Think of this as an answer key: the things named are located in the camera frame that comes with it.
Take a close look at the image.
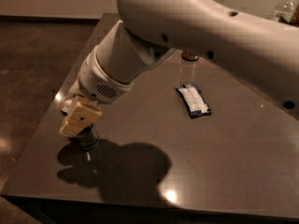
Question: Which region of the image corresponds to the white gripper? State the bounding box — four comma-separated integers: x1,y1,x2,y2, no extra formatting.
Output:
59,46,133,137

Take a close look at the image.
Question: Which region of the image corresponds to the silver blue redbull can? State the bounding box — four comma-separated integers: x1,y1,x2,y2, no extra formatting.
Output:
60,93,100,151

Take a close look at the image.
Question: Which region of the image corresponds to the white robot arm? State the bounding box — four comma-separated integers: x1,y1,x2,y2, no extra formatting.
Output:
60,0,299,137

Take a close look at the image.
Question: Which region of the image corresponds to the gold soda can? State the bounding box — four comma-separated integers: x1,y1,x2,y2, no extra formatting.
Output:
181,50,199,62

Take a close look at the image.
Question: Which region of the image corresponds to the clear plastic bottle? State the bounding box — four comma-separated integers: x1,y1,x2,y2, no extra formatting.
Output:
270,0,295,23

